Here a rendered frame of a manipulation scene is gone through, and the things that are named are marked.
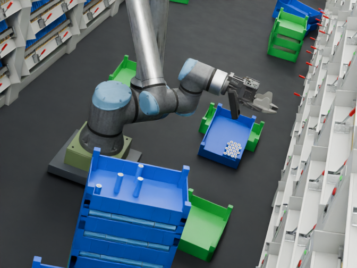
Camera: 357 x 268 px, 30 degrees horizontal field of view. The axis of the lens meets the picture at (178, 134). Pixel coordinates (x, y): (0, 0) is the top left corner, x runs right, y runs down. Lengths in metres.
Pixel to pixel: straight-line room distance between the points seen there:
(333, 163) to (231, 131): 1.68
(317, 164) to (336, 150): 0.32
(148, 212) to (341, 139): 0.58
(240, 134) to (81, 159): 0.92
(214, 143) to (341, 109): 1.37
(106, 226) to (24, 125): 1.23
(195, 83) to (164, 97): 0.12
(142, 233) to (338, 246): 0.76
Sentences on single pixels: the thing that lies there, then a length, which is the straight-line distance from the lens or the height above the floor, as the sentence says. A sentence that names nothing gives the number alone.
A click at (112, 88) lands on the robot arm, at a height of 0.41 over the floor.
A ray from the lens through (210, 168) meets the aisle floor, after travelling 3.10.
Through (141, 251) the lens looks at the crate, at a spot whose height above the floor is 0.36.
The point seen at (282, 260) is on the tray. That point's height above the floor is 0.49.
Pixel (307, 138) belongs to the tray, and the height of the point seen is 0.49.
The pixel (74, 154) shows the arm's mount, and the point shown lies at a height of 0.12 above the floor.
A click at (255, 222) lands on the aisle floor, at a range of 2.88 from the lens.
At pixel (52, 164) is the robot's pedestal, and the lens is 2.76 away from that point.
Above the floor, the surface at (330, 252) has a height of 0.89.
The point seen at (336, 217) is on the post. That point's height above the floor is 0.97.
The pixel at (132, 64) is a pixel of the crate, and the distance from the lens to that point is 3.74.
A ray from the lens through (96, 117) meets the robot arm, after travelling 2.65.
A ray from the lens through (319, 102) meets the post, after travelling 2.74.
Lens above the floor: 1.68
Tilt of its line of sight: 31 degrees down
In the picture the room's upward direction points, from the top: 17 degrees clockwise
